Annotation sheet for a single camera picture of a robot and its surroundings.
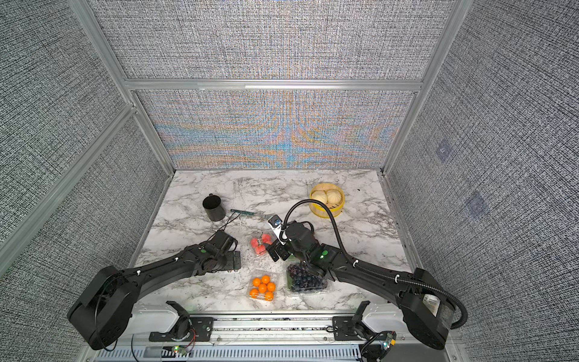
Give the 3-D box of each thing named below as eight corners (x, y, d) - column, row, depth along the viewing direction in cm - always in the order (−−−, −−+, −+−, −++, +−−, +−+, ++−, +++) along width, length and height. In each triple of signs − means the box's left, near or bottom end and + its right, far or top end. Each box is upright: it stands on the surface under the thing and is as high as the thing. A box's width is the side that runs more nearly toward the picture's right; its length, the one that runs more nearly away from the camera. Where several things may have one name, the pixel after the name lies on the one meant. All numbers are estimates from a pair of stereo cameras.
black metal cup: (204, 217, 103) (198, 205, 96) (214, 204, 108) (209, 192, 101) (220, 223, 101) (215, 211, 94) (229, 210, 106) (225, 198, 99)
